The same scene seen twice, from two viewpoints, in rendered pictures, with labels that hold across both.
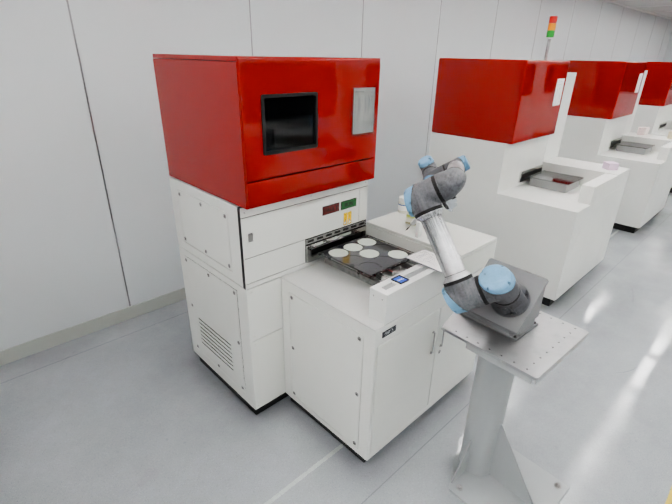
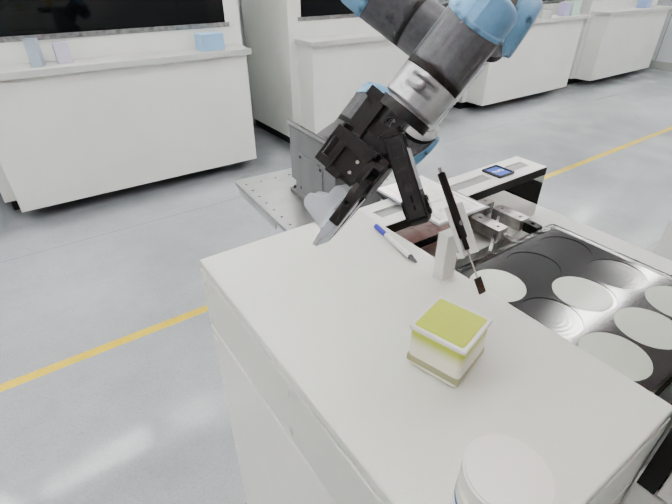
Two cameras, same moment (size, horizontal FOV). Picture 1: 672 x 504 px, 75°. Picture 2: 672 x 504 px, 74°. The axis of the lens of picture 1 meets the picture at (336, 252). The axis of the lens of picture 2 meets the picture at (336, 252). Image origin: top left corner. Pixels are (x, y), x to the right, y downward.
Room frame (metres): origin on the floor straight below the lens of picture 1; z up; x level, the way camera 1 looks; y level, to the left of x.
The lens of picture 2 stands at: (2.73, -0.51, 1.40)
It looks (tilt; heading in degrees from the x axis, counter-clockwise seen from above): 33 degrees down; 189
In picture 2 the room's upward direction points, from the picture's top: straight up
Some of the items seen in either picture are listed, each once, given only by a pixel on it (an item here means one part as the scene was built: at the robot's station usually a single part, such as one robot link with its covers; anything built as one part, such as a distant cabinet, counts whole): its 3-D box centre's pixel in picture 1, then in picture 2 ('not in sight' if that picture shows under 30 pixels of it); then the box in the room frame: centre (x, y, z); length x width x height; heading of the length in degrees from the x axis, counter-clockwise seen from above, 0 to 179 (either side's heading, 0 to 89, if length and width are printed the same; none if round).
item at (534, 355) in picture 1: (507, 340); (330, 209); (1.51, -0.72, 0.75); 0.45 x 0.44 x 0.13; 41
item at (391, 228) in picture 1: (427, 240); (386, 354); (2.23, -0.51, 0.89); 0.62 x 0.35 x 0.14; 44
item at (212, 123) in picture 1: (270, 119); not in sight; (2.28, 0.35, 1.52); 0.81 x 0.75 x 0.59; 134
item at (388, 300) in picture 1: (417, 284); (456, 211); (1.73, -0.37, 0.89); 0.55 x 0.09 x 0.14; 134
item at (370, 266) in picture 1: (368, 254); (585, 294); (2.03, -0.17, 0.90); 0.34 x 0.34 x 0.01; 44
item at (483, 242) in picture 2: not in sight; (462, 248); (1.86, -0.36, 0.87); 0.36 x 0.08 x 0.03; 134
